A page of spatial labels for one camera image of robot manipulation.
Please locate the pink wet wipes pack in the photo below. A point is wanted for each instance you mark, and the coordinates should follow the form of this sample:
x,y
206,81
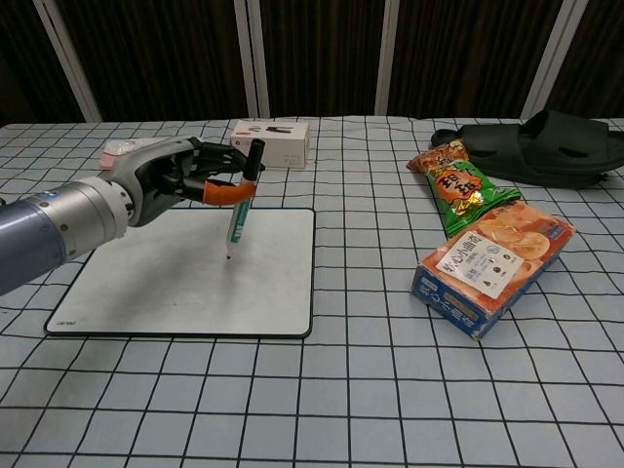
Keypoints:
x,y
119,148

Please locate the small white pink carton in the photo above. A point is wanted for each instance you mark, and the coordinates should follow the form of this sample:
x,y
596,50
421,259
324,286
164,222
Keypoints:
x,y
287,144

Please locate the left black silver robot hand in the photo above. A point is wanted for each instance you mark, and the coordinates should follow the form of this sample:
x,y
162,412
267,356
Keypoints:
x,y
146,170

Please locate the white screen frame post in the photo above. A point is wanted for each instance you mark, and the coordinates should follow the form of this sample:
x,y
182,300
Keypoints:
x,y
389,58
68,63
548,58
253,58

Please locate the white drawing board black rim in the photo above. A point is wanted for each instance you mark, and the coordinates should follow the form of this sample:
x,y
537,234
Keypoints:
x,y
195,283

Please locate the white marker pen black cap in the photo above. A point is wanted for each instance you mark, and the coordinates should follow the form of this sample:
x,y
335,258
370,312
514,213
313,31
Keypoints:
x,y
240,219

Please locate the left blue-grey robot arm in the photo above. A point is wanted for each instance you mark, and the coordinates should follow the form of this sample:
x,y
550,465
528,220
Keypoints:
x,y
53,224

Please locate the black rubber slipper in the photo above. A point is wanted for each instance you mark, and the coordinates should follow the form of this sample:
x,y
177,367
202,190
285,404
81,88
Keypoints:
x,y
541,151

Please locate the green orange snack bag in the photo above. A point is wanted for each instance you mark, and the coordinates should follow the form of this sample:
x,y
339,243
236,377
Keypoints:
x,y
458,195

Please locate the orange blue biscuit box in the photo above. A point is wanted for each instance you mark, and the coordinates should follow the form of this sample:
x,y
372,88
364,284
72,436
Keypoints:
x,y
492,268

